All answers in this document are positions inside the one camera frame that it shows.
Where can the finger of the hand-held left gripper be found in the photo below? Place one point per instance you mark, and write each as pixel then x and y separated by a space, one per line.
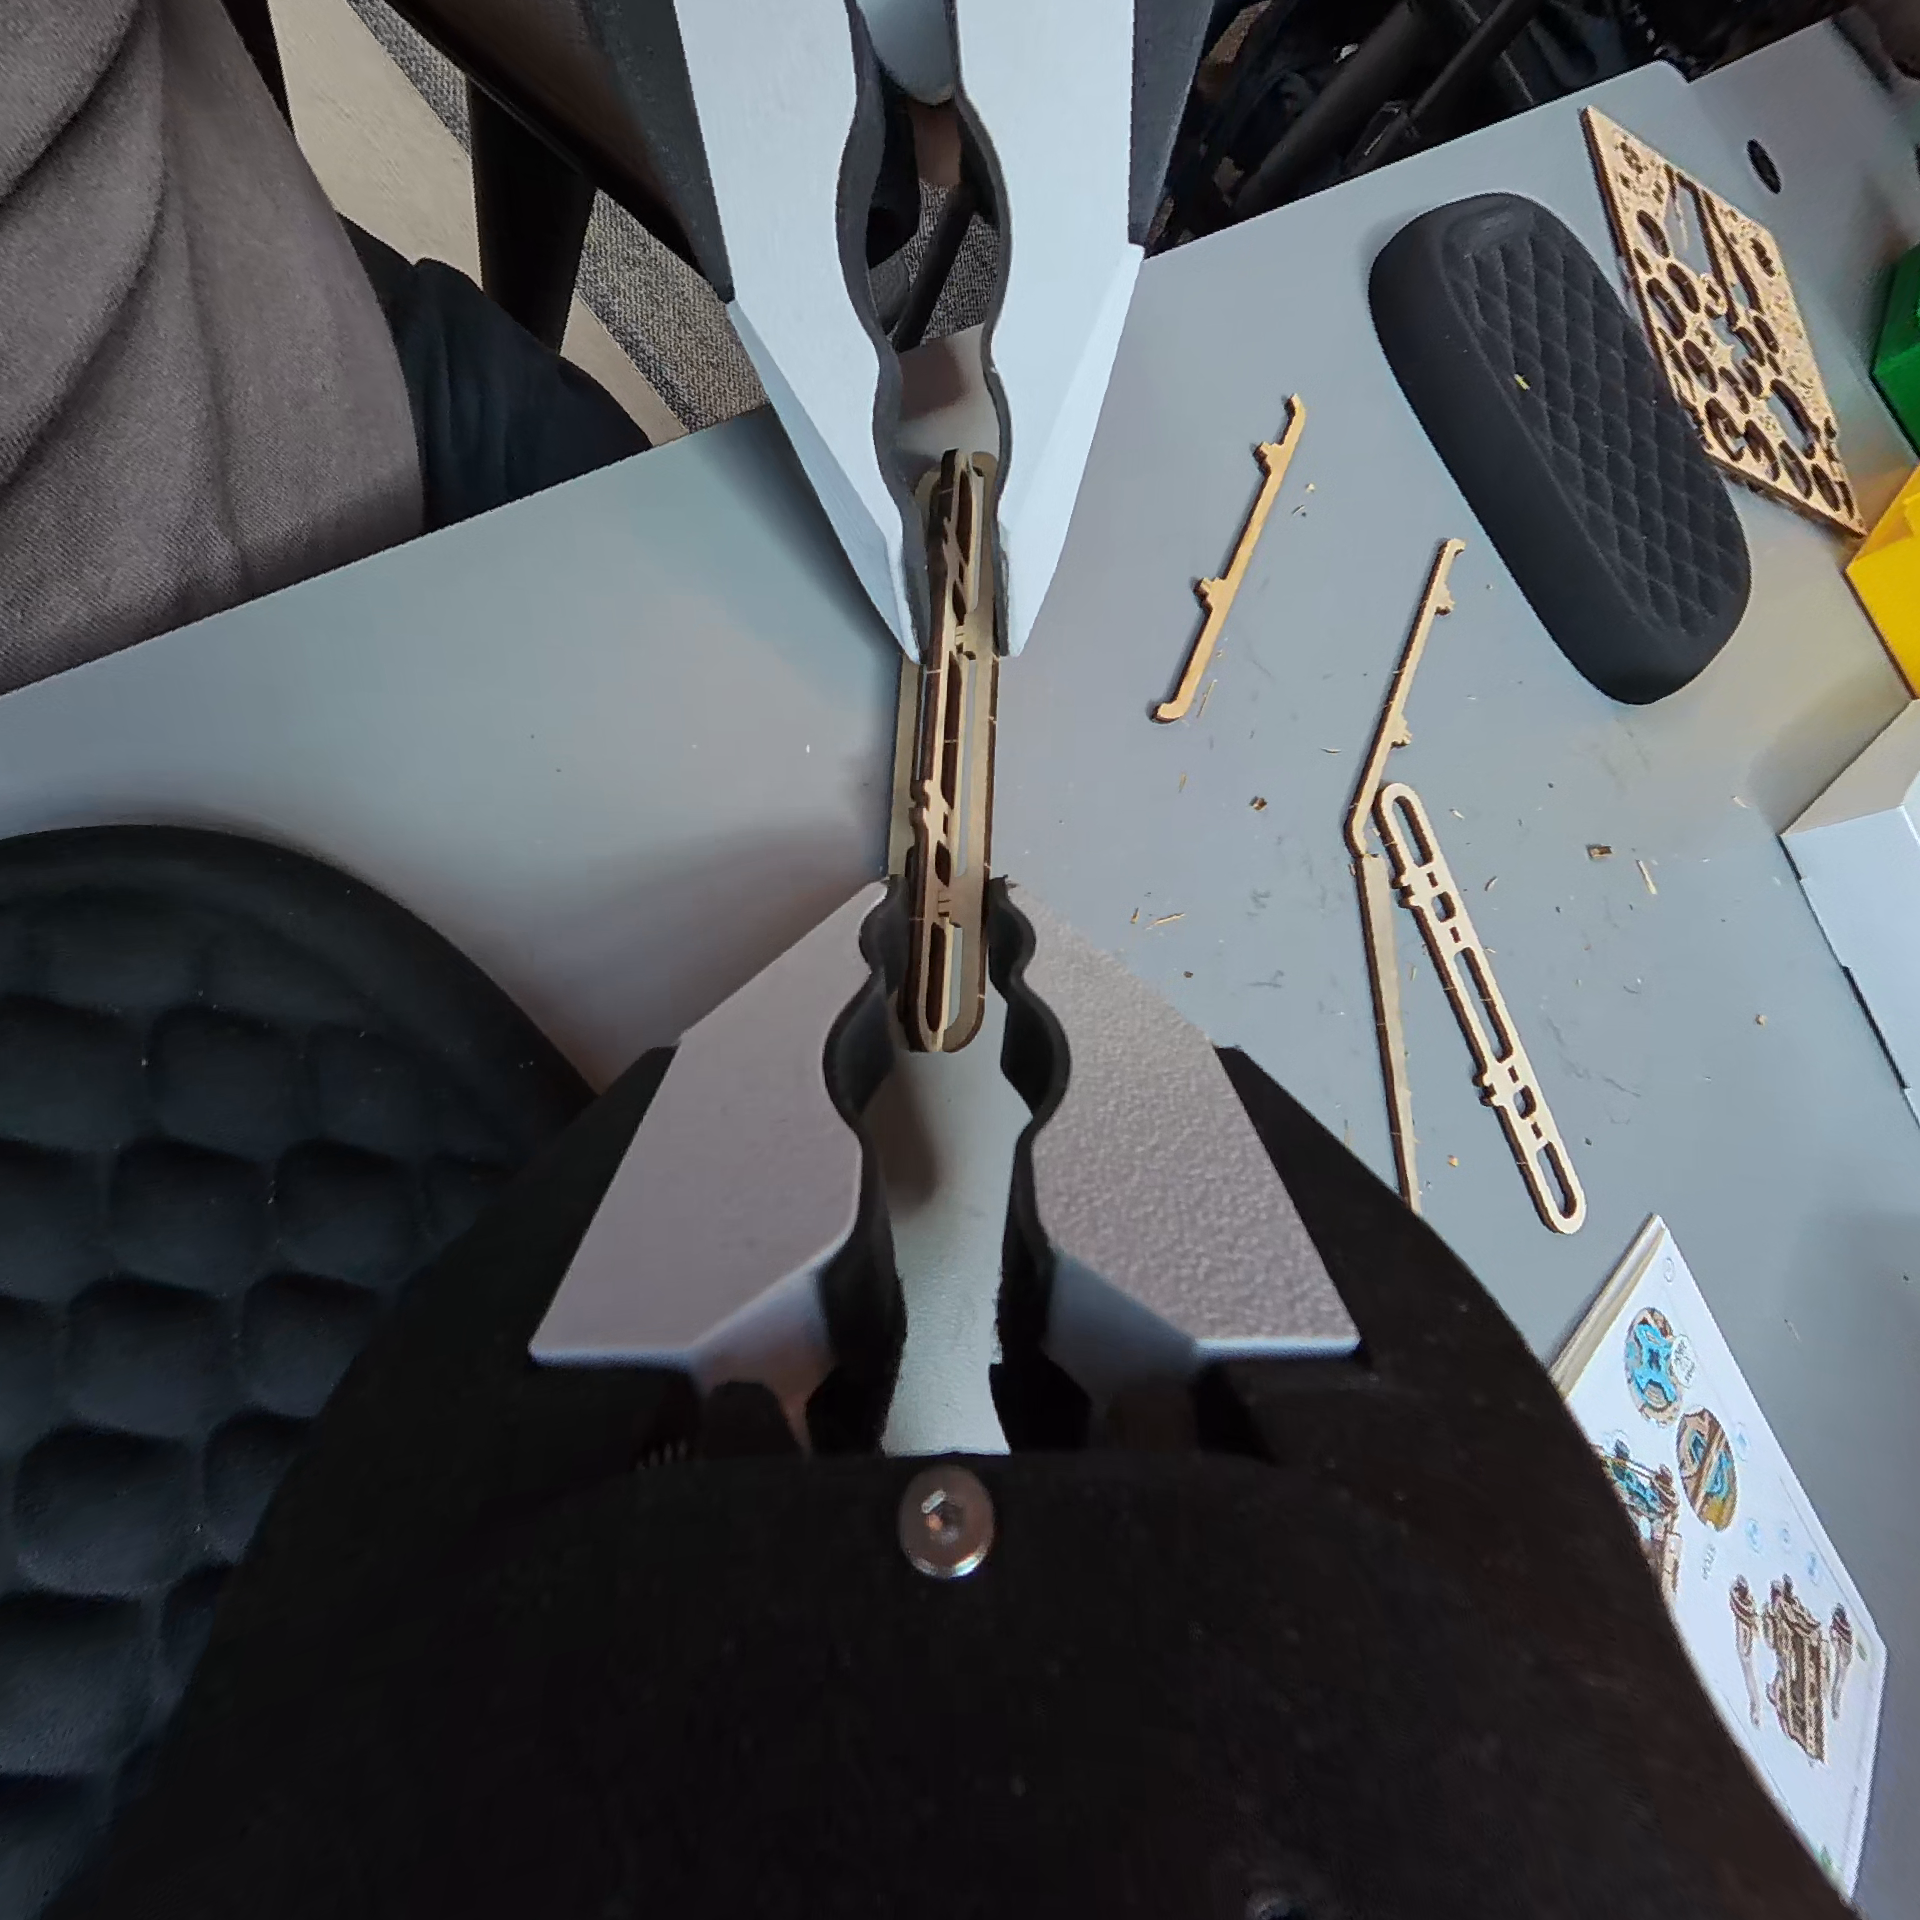
pixel 1074 300
pixel 796 300

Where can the dark cloth garment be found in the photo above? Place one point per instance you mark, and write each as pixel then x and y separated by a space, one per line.
pixel 510 404

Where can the short notched wooden strip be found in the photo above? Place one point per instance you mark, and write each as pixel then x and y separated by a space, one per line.
pixel 1223 578

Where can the large black quilted pad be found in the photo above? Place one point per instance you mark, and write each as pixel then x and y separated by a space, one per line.
pixel 182 1201

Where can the black table grommet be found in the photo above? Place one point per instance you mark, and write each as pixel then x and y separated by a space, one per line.
pixel 1764 155

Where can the single slotted wooden strip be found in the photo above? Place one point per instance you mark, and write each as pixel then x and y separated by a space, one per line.
pixel 1478 1004

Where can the grey cloth garment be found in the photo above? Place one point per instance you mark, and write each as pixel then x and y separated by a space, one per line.
pixel 165 300

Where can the yellow box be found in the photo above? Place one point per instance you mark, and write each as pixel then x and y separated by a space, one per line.
pixel 1892 586

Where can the printed instruction booklet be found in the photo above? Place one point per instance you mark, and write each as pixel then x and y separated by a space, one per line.
pixel 1724 1516

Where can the small black quilted wrist rest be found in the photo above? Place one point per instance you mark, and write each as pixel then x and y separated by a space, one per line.
pixel 1560 450

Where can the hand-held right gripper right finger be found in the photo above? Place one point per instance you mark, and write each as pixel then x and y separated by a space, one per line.
pixel 1172 1201

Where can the green block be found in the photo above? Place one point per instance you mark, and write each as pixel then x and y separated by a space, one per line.
pixel 1899 345

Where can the wooden sheet with cut-outs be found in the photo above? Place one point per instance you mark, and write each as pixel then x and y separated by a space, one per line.
pixel 1724 316

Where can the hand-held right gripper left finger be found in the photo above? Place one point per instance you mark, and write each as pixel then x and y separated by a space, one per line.
pixel 720 1201

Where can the long bent wooden strip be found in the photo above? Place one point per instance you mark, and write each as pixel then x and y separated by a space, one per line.
pixel 1388 931

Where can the slotted wooden model part assembly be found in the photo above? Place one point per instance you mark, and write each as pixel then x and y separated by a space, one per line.
pixel 949 750

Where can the black metal frame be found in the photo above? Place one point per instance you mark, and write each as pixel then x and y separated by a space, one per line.
pixel 524 180

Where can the white box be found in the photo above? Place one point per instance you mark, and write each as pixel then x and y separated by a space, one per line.
pixel 1876 902

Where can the black equipment bundle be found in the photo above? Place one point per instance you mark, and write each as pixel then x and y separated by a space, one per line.
pixel 1349 106

